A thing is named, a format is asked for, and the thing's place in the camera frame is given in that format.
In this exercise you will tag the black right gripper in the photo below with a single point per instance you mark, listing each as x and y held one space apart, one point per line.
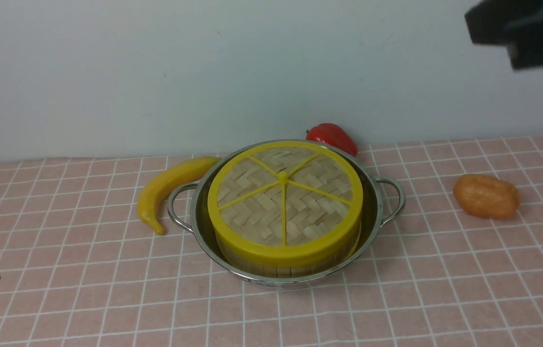
516 25

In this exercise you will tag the yellow rimmed bamboo steamer basket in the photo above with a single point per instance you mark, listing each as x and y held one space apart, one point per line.
288 256

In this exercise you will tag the yellow woven bamboo steamer lid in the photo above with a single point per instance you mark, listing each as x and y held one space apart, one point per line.
282 187

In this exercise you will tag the stainless steel pot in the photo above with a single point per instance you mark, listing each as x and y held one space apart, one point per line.
384 199

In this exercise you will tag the pink checkered tablecloth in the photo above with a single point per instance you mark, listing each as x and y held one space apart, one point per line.
78 269

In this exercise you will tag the orange toy potato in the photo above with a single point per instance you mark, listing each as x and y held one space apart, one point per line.
486 196

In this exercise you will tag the yellow toy banana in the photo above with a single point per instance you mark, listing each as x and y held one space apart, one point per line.
162 185

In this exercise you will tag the red toy bell pepper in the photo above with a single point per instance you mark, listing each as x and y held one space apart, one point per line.
334 136

